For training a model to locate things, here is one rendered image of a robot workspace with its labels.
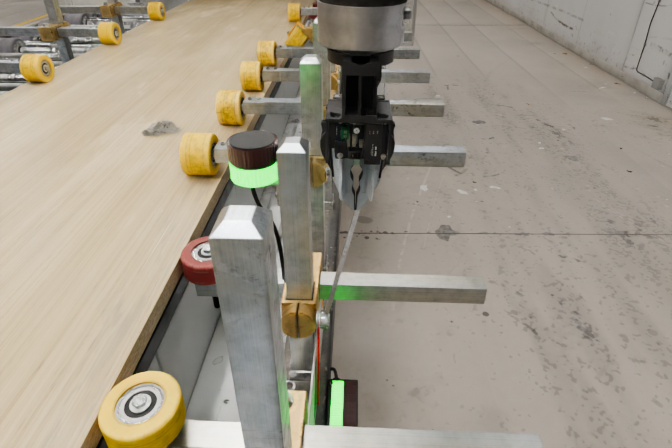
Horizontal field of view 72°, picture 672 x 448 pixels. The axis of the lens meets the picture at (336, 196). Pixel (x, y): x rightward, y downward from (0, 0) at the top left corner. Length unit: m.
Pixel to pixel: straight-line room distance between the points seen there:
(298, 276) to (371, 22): 0.34
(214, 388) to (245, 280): 0.60
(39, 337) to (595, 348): 1.74
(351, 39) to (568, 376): 1.56
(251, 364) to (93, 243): 0.48
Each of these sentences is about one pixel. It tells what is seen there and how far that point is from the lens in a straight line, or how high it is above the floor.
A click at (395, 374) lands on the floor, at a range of 1.70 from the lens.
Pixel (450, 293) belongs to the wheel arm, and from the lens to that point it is 0.73.
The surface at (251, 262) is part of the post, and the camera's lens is 0.31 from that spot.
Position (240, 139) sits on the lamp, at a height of 1.11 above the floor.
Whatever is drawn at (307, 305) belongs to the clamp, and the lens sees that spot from 0.66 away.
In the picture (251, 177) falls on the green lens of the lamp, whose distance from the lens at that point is 0.55.
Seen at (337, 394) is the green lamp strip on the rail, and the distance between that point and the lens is 0.78.
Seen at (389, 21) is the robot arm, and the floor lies 1.24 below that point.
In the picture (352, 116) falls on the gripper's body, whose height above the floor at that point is 1.15.
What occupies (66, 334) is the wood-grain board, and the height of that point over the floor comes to 0.90.
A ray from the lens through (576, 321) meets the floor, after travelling 2.06.
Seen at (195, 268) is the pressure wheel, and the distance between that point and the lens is 0.69.
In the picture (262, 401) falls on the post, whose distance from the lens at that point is 0.41.
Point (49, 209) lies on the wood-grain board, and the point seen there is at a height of 0.90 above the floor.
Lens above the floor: 1.33
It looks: 31 degrees down
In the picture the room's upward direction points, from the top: straight up
